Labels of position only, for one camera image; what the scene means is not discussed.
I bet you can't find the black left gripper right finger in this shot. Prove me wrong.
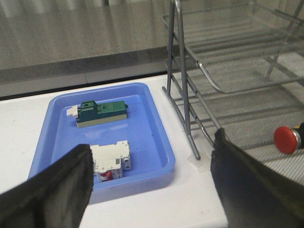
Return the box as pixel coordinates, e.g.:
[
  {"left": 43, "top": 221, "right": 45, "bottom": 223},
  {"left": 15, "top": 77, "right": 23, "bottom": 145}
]
[{"left": 210, "top": 128, "right": 304, "bottom": 228}]

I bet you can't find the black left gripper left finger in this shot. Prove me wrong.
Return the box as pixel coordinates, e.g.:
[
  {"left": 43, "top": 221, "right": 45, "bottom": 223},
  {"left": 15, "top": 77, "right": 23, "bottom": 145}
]
[{"left": 0, "top": 144, "right": 93, "bottom": 228}]

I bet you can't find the red emergency push button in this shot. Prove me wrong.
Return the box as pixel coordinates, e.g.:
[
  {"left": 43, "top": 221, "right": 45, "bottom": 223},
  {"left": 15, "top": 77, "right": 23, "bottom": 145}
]
[{"left": 274, "top": 123, "right": 304, "bottom": 154}]

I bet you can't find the silver mesh tray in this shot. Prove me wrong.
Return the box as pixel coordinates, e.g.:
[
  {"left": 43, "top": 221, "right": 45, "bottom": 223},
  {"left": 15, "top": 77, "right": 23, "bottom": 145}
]
[
  {"left": 163, "top": 67, "right": 304, "bottom": 180},
  {"left": 162, "top": 4, "right": 304, "bottom": 93},
  {"left": 250, "top": 0, "right": 304, "bottom": 42}
]

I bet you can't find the white circuit breaker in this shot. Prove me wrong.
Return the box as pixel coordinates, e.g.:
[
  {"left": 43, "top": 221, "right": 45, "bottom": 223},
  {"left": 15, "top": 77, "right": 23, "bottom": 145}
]
[{"left": 90, "top": 140, "right": 132, "bottom": 182}]

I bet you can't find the green terminal block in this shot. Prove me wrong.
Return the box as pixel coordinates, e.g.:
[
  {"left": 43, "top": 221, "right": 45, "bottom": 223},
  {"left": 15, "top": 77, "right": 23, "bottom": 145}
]
[{"left": 66, "top": 100, "right": 128, "bottom": 128}]

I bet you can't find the blue plastic tray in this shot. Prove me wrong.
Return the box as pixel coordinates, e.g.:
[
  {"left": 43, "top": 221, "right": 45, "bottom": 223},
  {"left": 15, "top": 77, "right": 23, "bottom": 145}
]
[{"left": 29, "top": 83, "right": 175, "bottom": 204}]

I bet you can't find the grey stone counter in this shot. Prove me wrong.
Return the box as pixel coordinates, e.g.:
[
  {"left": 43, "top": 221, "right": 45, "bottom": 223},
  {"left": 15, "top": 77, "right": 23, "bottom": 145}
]
[{"left": 0, "top": 0, "right": 304, "bottom": 72}]

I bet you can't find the silver wire rack frame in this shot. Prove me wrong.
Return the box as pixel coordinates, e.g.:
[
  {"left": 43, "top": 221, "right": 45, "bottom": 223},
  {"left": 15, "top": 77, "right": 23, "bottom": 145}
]
[{"left": 161, "top": 0, "right": 304, "bottom": 160}]

